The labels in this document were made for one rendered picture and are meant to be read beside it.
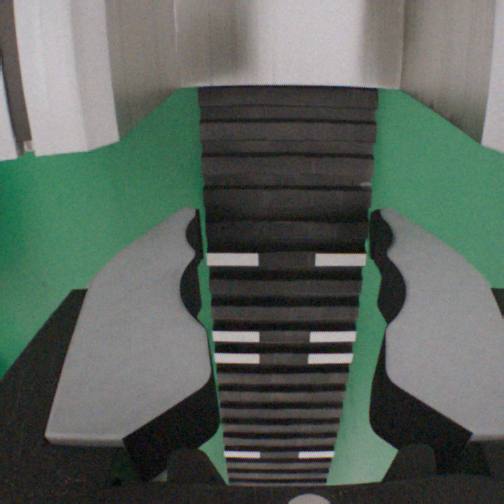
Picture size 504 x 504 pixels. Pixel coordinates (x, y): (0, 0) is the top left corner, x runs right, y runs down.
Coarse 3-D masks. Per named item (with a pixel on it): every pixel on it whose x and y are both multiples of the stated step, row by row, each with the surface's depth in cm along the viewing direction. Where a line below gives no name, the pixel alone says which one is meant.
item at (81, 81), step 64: (0, 0) 3; (64, 0) 4; (128, 0) 5; (192, 0) 7; (256, 0) 7; (320, 0) 7; (384, 0) 7; (448, 0) 5; (0, 64) 4; (64, 64) 4; (128, 64) 5; (192, 64) 8; (256, 64) 8; (320, 64) 8; (384, 64) 7; (448, 64) 5; (0, 128) 4; (64, 128) 4; (128, 128) 5
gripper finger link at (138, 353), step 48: (144, 240) 10; (192, 240) 11; (96, 288) 8; (144, 288) 8; (192, 288) 9; (96, 336) 7; (144, 336) 7; (192, 336) 7; (96, 384) 6; (144, 384) 6; (192, 384) 6; (48, 432) 5; (96, 432) 5; (144, 432) 6; (192, 432) 6; (144, 480) 6
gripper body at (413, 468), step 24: (168, 456) 5; (192, 456) 5; (408, 456) 5; (432, 456) 5; (168, 480) 5; (192, 480) 5; (216, 480) 5; (384, 480) 5; (408, 480) 4; (432, 480) 4; (456, 480) 4; (480, 480) 4
